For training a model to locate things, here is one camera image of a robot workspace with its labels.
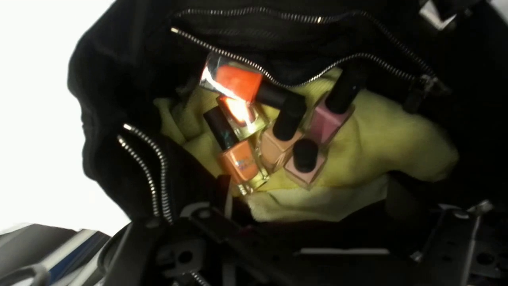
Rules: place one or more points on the yellow cloth bag lining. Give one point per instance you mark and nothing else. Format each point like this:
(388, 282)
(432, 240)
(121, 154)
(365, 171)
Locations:
(370, 147)

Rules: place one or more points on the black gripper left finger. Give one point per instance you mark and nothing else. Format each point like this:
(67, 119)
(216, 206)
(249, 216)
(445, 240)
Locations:
(211, 247)

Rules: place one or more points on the pale pink nail polish bottle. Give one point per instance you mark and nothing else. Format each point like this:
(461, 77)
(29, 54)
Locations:
(305, 154)

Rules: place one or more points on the grey blue striped object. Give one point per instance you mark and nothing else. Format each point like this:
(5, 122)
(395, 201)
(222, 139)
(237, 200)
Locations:
(53, 254)

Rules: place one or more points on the peach nail polish bottle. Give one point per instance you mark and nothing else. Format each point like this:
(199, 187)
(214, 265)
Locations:
(275, 151)

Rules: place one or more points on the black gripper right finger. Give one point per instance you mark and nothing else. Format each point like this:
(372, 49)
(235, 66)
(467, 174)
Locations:
(454, 247)

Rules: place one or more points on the white tablecloth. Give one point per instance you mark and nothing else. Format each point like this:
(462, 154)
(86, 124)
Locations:
(32, 104)

